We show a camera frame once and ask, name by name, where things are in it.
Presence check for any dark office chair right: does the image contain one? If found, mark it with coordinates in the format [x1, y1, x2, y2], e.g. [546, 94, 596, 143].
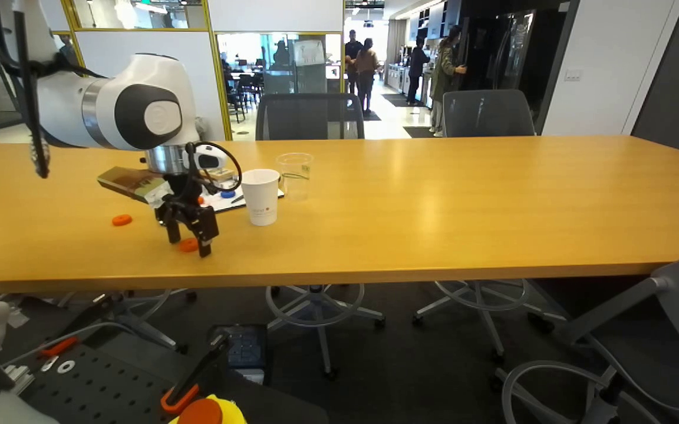
[442, 90, 535, 137]

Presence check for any grey foreground office chair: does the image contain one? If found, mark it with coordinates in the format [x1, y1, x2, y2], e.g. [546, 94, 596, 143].
[499, 260, 679, 424]

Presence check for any orange ring block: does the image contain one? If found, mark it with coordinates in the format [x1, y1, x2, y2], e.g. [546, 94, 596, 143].
[110, 215, 131, 227]
[178, 237, 197, 253]

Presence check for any clear plastic cup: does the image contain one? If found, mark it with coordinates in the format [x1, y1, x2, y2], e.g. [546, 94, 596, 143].
[277, 152, 313, 201]

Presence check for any white board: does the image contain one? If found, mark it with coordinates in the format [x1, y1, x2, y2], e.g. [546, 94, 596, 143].
[197, 189, 282, 211]

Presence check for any grey office chair base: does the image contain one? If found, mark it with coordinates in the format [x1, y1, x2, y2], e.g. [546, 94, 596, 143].
[263, 286, 387, 379]

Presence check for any dark office chair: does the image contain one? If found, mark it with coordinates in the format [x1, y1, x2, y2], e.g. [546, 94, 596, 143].
[254, 91, 366, 141]
[442, 90, 535, 137]

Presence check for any dark office chair left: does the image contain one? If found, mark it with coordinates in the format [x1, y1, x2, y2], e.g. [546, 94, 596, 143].
[254, 91, 366, 141]

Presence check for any white plastic cup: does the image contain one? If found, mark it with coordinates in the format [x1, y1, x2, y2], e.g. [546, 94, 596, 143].
[242, 170, 281, 227]

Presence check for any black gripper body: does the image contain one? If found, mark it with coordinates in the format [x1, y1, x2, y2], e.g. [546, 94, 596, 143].
[148, 141, 242, 210]

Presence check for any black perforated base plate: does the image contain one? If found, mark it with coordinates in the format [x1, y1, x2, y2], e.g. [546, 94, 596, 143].
[22, 347, 187, 424]

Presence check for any orange handled tool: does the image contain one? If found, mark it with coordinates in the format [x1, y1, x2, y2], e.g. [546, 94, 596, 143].
[161, 335, 228, 417]

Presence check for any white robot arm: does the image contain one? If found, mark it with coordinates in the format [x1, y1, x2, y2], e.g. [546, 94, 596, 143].
[11, 0, 242, 256]

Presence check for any yellow emergency stop button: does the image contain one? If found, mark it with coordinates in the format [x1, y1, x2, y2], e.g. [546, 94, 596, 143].
[170, 395, 247, 424]

